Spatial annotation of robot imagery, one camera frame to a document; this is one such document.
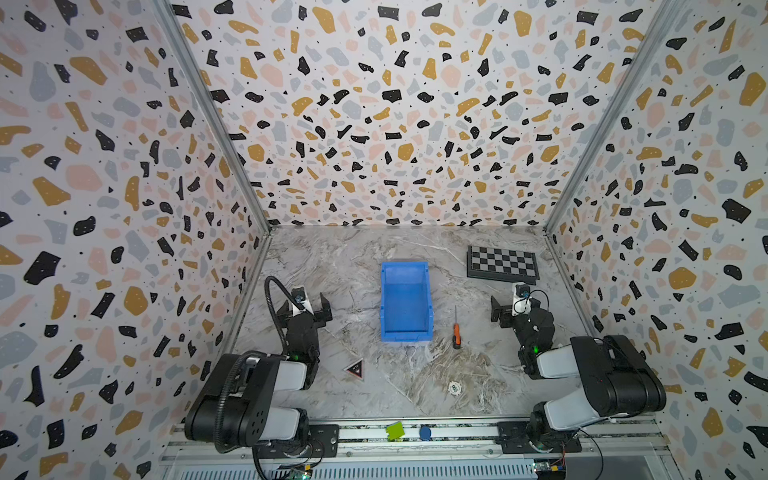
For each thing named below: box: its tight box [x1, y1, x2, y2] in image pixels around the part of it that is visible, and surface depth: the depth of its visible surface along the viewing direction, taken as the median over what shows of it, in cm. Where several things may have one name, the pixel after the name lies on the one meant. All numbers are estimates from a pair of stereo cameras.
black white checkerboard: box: [466, 245, 540, 286], surface depth 109 cm
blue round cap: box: [419, 426, 432, 441], surface depth 76 cm
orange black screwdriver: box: [452, 305, 462, 349], surface depth 92 cm
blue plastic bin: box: [380, 261, 433, 342], surface depth 102 cm
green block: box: [386, 422, 405, 441], surface depth 77 cm
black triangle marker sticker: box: [344, 358, 364, 381], surface depth 87 cm
